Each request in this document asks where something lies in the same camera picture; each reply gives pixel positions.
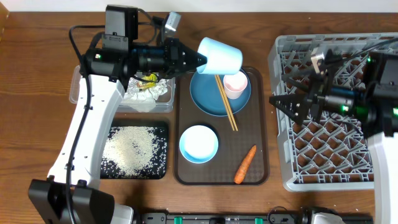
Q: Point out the wooden chopstick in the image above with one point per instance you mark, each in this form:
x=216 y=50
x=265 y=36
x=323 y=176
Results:
x=228 y=104
x=225 y=102

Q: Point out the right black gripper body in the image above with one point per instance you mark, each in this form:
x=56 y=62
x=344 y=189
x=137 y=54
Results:
x=317 y=98

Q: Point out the dark blue plate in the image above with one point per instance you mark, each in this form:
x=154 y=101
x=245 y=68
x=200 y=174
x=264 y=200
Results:
x=205 y=94

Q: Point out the brown serving tray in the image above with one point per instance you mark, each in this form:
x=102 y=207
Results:
x=233 y=145

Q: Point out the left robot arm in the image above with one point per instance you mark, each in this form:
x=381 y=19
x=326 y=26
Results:
x=70 y=193

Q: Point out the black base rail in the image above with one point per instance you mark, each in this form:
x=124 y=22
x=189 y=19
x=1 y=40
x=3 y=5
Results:
x=184 y=218

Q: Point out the orange carrot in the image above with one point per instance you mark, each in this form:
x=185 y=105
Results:
x=244 y=166

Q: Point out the grey dishwasher rack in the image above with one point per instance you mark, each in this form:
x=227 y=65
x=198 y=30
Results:
x=331 y=154

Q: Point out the pile of rice grains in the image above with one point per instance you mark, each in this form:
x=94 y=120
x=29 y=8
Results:
x=130 y=149

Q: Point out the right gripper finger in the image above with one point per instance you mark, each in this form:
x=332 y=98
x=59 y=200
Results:
x=295 y=106
x=290 y=79

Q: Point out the light blue bowl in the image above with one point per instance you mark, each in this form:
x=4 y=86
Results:
x=198 y=144

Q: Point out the black waste tray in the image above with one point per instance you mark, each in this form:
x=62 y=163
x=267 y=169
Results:
x=136 y=149

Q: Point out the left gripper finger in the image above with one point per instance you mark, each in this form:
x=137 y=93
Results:
x=183 y=69
x=193 y=58

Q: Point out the clear plastic waste bin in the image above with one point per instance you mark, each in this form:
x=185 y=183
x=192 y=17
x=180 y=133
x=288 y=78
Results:
x=105 y=93

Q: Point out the pink cup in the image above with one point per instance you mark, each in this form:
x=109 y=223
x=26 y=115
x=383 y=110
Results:
x=234 y=85

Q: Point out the yellow snack wrapper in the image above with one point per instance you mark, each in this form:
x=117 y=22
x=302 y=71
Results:
x=148 y=81

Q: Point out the light blue cup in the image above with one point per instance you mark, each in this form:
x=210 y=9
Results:
x=222 y=59

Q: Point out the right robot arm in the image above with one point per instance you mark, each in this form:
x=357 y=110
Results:
x=375 y=107

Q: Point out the crumpled white tissue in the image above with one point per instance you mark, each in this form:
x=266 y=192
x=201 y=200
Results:
x=145 y=100

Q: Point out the crumpled silver foil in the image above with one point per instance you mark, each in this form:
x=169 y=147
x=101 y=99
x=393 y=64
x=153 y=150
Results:
x=135 y=86

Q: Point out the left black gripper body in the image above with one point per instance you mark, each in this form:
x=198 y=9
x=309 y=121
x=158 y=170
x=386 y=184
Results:
x=170 y=68

